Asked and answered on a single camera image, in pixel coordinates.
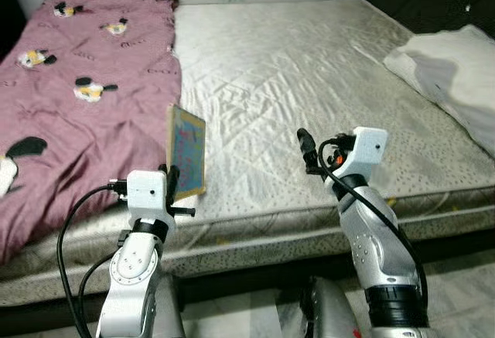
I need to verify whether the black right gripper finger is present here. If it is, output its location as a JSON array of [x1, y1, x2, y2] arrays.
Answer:
[[299, 128, 319, 173]]

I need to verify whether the colourful yellow framed picture book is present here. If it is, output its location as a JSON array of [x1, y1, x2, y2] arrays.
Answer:
[[166, 104, 208, 203]]

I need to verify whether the white pillow with green mark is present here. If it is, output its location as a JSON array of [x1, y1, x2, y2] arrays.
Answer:
[[383, 25, 495, 158]]

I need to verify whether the white quilted mattress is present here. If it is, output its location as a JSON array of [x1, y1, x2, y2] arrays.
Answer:
[[0, 0, 495, 277]]

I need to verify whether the grey bed base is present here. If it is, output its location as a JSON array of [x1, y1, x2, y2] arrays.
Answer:
[[0, 203, 495, 309]]

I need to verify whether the grey robot left leg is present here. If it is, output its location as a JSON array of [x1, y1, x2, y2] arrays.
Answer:
[[151, 275, 187, 338]]

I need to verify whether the grey robot leg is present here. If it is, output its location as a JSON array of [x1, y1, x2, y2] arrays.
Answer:
[[151, 275, 187, 338], [298, 276, 367, 338]]

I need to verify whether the pink cartoon mouse blanket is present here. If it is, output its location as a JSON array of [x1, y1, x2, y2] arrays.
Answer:
[[0, 0, 183, 266]]

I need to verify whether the grey robot right leg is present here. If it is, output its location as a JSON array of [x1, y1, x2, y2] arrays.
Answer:
[[298, 276, 367, 338]]

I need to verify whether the dark padded bed end panel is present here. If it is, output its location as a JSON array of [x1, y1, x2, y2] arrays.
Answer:
[[0, 0, 28, 64]]

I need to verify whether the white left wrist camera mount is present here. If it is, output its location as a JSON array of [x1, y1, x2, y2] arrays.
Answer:
[[126, 170, 172, 227]]

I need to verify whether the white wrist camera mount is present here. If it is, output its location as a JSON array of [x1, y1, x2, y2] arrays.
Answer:
[[352, 127, 390, 179], [126, 170, 172, 227]]

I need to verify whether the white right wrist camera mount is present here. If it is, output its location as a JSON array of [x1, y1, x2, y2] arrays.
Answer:
[[352, 127, 390, 179]]

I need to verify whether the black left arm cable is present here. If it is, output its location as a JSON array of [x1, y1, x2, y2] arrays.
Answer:
[[57, 183, 128, 338]]

